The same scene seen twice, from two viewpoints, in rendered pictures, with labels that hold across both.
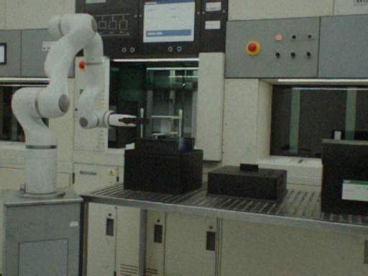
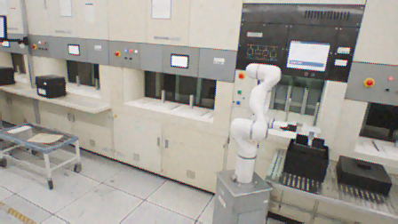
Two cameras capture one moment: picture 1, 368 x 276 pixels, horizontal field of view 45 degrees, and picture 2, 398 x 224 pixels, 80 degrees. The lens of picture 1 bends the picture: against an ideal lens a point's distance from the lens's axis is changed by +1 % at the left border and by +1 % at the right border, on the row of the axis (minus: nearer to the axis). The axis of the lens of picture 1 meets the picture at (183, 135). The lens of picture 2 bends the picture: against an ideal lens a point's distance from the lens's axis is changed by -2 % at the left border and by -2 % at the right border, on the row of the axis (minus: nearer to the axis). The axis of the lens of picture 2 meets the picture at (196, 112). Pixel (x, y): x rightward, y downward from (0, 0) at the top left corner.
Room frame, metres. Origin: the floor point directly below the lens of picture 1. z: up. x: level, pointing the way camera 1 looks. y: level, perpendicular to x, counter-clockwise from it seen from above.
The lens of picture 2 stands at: (0.31, 0.81, 1.65)
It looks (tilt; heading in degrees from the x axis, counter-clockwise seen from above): 17 degrees down; 4
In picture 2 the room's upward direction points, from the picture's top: 4 degrees clockwise
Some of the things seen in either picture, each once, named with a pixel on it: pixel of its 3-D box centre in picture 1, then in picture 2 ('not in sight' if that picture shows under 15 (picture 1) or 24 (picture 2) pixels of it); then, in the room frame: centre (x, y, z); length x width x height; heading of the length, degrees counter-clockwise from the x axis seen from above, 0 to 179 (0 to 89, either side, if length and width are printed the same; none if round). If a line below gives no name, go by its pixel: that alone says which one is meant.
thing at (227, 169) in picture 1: (248, 178); (362, 172); (1.88, -0.29, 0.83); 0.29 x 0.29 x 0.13; 68
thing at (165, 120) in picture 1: (164, 151); (307, 148); (1.97, 0.08, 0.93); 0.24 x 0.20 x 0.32; 158
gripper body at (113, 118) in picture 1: (121, 120); (279, 125); (2.06, 0.29, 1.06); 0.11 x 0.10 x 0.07; 68
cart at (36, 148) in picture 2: not in sight; (40, 150); (2.72, 2.82, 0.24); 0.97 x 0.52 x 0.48; 72
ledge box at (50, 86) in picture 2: not in sight; (51, 85); (3.21, 2.94, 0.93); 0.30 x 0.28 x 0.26; 67
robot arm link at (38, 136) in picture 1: (35, 117); (243, 137); (1.75, 0.59, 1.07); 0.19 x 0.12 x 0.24; 69
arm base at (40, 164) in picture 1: (41, 170); (244, 167); (1.73, 0.56, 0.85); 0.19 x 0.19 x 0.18
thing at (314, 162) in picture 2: (164, 168); (306, 158); (1.97, 0.08, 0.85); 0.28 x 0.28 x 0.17; 68
